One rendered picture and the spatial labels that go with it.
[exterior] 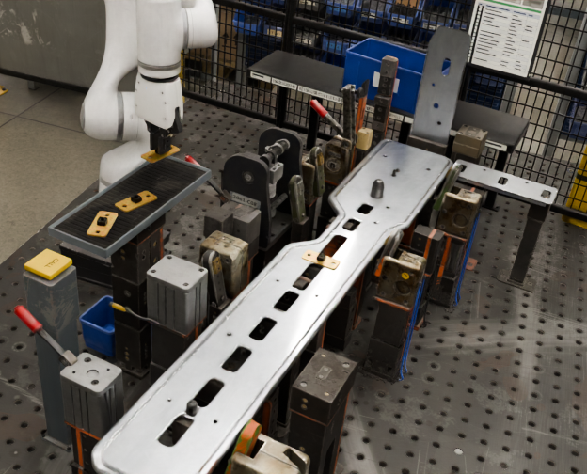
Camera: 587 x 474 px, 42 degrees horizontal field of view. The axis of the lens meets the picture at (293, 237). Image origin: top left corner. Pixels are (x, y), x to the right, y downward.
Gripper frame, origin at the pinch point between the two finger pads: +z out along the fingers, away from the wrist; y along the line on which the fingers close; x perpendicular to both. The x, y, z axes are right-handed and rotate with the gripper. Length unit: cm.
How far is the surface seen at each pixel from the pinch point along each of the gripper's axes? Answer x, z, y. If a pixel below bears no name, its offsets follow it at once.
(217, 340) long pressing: -17.1, 24.3, 33.1
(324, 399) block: -18, 22, 59
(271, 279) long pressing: 5.2, 24.3, 28.4
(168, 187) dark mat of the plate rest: -2.3, 8.2, 4.9
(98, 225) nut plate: -22.2, 7.9, 6.0
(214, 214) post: 4.0, 14.4, 12.5
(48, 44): 145, 85, -238
